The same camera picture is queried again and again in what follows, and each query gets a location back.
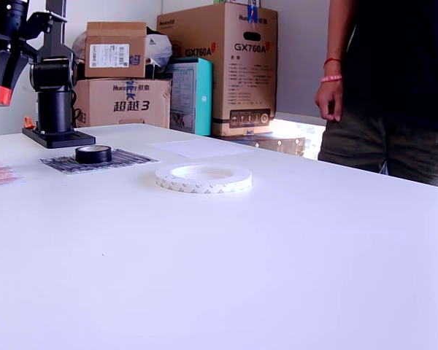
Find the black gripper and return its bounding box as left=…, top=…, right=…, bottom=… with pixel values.
left=0, top=31, right=42, bottom=91

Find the black tape roll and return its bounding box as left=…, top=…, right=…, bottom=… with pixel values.
left=74, top=144, right=113, bottom=165

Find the white tape roll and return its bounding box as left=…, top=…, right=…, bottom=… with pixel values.
left=154, top=163, right=253, bottom=195

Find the person's right forearm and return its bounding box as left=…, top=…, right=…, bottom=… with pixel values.
left=323, top=0, right=354, bottom=83

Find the person's right hand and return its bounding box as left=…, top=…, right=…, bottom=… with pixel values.
left=313, top=79, right=343, bottom=123

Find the white plastic bag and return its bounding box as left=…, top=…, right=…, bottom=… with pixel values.
left=145, top=27, right=174, bottom=67
left=72, top=31, right=88, bottom=61

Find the red scribbled paper sheet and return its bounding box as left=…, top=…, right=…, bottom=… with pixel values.
left=0, top=162, right=25, bottom=187

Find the cardboard box with blue print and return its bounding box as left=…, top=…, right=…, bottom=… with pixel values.
left=74, top=78, right=172, bottom=129

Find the cardboard box with shipping label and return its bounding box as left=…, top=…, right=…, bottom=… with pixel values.
left=84, top=20, right=147, bottom=79

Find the black scribbled paper sheet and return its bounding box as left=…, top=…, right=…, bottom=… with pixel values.
left=39, top=147, right=161, bottom=175

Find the teal product box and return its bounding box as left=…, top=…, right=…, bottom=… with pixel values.
left=169, top=57, right=213, bottom=136

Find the blank white paper sheet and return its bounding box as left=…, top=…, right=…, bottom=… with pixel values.
left=147, top=137, right=255, bottom=160

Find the large GX760A cardboard box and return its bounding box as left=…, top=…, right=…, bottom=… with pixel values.
left=156, top=2, right=279, bottom=138

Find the person in green shorts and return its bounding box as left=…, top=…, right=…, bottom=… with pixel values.
left=317, top=0, right=438, bottom=190

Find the wrist camera board on bracket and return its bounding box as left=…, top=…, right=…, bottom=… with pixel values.
left=20, top=10, right=69, bottom=42

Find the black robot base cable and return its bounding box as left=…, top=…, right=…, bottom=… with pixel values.
left=71, top=89, right=87, bottom=128

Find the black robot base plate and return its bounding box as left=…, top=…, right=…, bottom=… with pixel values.
left=21, top=125, right=96, bottom=149

